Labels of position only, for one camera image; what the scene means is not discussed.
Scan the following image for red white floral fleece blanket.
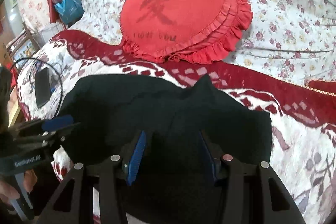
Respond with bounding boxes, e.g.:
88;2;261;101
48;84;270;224
18;30;335;223

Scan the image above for black cable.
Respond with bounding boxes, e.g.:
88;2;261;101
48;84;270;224
8;57;64;119

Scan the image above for red heart ruffled pillow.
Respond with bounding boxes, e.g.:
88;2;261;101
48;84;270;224
120;0;253;64

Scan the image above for person left hand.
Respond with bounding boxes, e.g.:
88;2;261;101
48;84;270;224
0;169;38;215

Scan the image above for blue plastic bag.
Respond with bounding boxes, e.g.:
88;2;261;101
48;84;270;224
54;0;84;25

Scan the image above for black smartphone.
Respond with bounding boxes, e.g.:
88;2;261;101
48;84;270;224
35;68;51;108

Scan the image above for black pants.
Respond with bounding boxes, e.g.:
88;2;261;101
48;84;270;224
39;74;272;224

